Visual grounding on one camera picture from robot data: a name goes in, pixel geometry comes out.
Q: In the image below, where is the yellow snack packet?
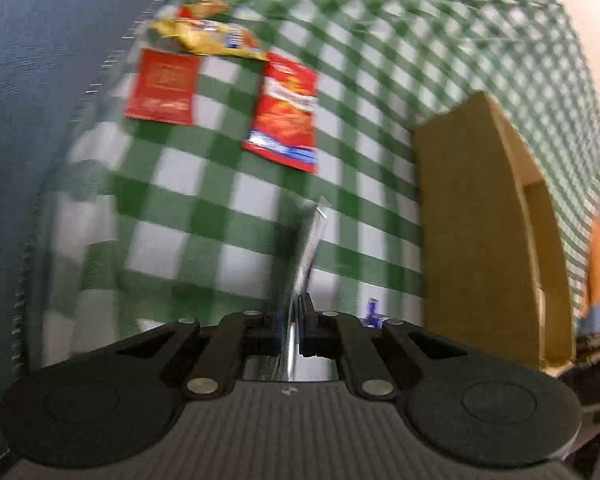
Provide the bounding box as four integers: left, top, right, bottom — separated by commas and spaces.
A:
147, 17, 268, 62

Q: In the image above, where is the cardboard box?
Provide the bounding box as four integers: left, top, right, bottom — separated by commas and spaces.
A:
412, 91, 578, 373

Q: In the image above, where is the orange red snack packet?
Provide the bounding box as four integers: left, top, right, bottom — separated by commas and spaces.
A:
180, 0, 231, 20

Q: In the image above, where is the red chips packet blue bottom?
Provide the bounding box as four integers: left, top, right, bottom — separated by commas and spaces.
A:
241, 52, 321, 175

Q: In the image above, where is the blue sofa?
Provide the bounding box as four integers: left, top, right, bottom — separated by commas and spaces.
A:
0, 0, 201, 466

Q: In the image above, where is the green checkered tablecloth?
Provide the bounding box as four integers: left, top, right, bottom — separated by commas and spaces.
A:
12, 0, 600, 376

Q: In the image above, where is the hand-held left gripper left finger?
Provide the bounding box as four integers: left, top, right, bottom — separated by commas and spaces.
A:
115, 305, 287, 401

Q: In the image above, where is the dark blurred equipment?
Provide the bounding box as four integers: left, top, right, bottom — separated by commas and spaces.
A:
550, 290, 600, 480

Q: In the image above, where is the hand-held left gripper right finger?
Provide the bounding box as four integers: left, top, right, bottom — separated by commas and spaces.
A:
300, 292, 468, 401

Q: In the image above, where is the flat red snack packet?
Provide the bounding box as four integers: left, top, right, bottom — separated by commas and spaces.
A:
124, 49, 202, 126

